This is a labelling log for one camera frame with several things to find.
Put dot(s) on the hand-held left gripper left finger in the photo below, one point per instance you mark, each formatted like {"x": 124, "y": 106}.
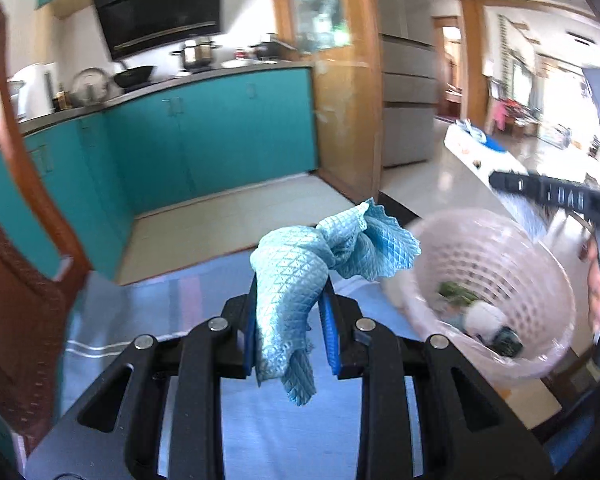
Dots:
{"x": 250, "y": 325}

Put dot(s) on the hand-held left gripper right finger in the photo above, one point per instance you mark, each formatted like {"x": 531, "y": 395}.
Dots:
{"x": 330, "y": 335}

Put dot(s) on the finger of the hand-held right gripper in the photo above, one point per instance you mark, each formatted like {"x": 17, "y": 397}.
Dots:
{"x": 545, "y": 192}

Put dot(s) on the light blue textured cloth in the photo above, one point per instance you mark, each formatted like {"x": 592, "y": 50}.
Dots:
{"x": 290, "y": 280}

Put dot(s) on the pink plastic mesh basket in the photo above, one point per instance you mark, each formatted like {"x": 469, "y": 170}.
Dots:
{"x": 480, "y": 250}

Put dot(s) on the green vegetable scrap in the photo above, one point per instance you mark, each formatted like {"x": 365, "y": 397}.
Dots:
{"x": 454, "y": 292}

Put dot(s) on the person's right hand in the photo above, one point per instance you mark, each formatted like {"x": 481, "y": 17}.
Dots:
{"x": 597, "y": 290}

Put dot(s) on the blue and white packet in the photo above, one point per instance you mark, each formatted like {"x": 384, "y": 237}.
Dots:
{"x": 485, "y": 139}

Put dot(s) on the blue striped tablecloth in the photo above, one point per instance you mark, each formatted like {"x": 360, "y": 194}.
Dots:
{"x": 280, "y": 435}

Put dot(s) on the grey refrigerator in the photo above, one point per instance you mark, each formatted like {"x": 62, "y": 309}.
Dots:
{"x": 407, "y": 85}

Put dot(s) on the teal kitchen base cabinet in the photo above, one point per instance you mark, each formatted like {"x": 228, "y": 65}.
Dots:
{"x": 205, "y": 125}

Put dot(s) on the wooden framed glass door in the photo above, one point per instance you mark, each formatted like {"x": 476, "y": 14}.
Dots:
{"x": 350, "y": 110}

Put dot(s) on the brown wooden chair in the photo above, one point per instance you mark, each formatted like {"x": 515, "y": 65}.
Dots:
{"x": 25, "y": 285}

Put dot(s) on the black wok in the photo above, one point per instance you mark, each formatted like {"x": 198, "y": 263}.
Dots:
{"x": 135, "y": 76}

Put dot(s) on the steel cooking pot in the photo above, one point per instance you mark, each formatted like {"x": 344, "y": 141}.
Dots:
{"x": 197, "y": 54}

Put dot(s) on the black kettle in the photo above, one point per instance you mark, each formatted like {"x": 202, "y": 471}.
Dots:
{"x": 267, "y": 49}

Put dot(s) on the round metal lid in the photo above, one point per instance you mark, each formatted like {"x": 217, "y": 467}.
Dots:
{"x": 92, "y": 85}

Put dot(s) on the white kitchen appliance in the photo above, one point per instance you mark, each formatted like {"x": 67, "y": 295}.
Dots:
{"x": 32, "y": 90}

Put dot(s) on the black range hood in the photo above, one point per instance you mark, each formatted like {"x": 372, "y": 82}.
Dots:
{"x": 160, "y": 7}

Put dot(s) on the wooden doorway frame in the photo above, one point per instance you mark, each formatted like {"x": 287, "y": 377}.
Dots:
{"x": 472, "y": 60}

